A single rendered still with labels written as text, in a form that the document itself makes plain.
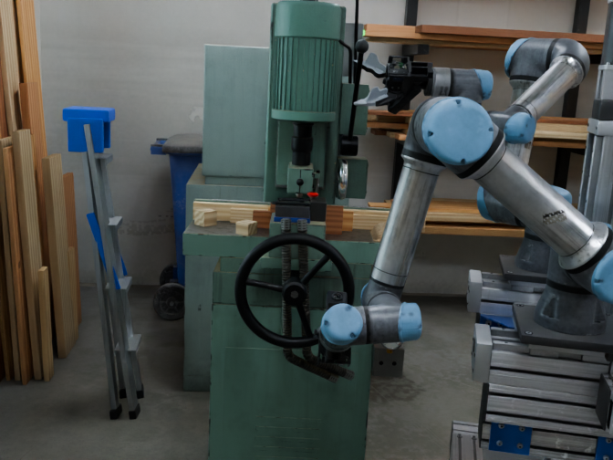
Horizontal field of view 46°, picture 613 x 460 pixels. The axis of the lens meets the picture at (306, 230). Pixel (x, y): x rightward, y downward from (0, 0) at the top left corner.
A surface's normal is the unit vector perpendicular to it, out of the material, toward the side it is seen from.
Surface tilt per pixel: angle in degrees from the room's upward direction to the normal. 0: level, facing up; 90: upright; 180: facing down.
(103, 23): 90
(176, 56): 90
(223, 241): 90
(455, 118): 85
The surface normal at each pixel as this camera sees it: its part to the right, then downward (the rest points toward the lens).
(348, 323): 0.03, -0.30
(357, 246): 0.00, 0.22
